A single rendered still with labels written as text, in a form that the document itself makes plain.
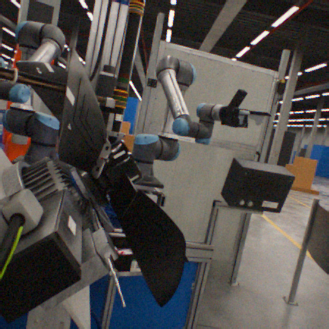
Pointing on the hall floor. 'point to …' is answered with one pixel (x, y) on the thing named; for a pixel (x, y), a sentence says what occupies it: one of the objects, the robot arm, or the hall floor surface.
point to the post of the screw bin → (107, 302)
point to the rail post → (197, 295)
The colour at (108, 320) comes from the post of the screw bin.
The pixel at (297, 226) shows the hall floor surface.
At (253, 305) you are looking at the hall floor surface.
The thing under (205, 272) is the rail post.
